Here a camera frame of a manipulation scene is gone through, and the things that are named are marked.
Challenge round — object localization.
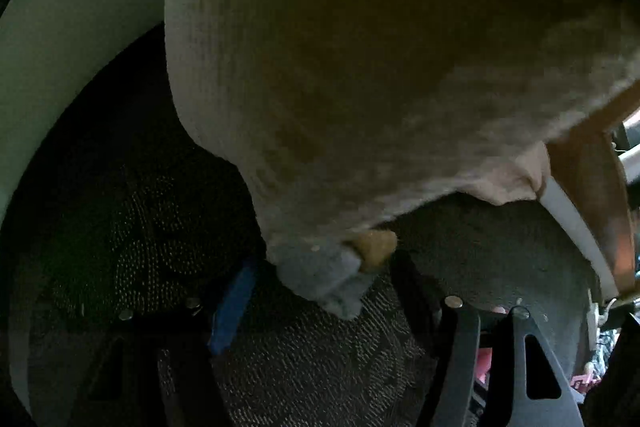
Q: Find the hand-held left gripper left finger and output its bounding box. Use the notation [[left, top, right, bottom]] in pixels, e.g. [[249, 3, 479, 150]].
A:
[[75, 257, 258, 427]]

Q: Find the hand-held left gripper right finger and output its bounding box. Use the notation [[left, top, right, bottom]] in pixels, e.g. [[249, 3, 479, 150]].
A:
[[390, 252, 586, 427]]

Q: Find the tan round object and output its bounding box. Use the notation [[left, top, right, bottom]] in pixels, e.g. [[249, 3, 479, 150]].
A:
[[352, 229, 399, 273]]

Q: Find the beige curtain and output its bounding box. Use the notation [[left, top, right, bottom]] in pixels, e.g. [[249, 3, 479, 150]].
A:
[[165, 0, 640, 320]]

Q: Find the wooden window frame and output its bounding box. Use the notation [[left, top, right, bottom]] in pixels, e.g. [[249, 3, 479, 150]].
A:
[[545, 82, 640, 298]]

